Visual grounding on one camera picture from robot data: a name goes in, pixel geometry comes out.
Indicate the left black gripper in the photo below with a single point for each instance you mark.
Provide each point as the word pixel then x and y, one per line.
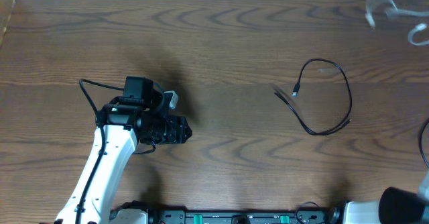
pixel 177 129

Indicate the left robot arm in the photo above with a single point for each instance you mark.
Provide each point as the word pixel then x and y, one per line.
pixel 140 115

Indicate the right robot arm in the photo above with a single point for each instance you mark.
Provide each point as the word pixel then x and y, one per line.
pixel 396 206

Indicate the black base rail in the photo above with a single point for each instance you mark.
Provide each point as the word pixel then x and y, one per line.
pixel 221 217

